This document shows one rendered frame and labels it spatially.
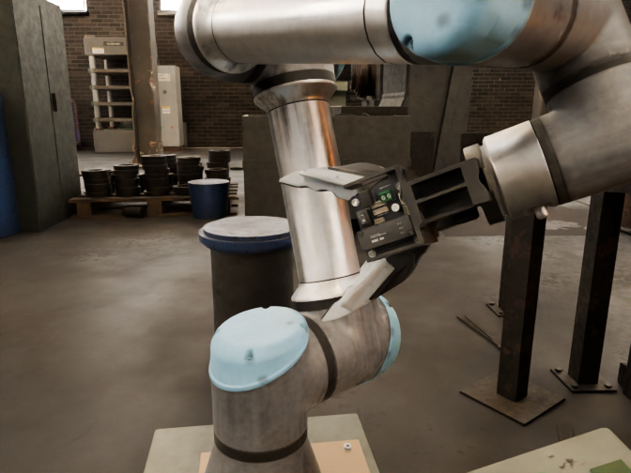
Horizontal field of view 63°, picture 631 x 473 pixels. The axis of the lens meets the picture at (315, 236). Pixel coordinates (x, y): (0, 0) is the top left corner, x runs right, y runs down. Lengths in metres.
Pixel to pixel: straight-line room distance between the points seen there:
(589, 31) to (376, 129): 2.79
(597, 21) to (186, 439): 0.73
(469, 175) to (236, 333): 0.33
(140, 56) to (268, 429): 7.15
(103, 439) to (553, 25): 1.30
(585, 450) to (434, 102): 3.56
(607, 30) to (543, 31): 0.09
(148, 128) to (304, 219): 6.94
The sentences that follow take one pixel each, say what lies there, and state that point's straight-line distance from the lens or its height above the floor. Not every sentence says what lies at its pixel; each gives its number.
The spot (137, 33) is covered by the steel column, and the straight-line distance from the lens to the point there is 7.64.
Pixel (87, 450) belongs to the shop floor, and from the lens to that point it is 1.42.
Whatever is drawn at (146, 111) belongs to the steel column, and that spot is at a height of 0.75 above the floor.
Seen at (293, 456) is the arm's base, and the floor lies 0.38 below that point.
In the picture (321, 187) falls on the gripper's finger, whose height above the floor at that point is 0.70.
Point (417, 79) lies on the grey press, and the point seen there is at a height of 0.98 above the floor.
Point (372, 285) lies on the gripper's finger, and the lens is 0.50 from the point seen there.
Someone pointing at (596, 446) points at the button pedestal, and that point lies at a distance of 0.32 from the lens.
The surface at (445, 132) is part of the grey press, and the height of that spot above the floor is 0.62.
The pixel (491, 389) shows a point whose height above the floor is 0.01.
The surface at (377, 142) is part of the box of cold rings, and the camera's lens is 3.20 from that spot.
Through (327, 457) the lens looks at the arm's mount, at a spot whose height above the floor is 0.30.
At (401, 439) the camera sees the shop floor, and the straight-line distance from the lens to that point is 1.36.
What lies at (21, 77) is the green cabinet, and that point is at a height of 0.97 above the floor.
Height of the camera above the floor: 0.78
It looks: 14 degrees down
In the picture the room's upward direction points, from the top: straight up
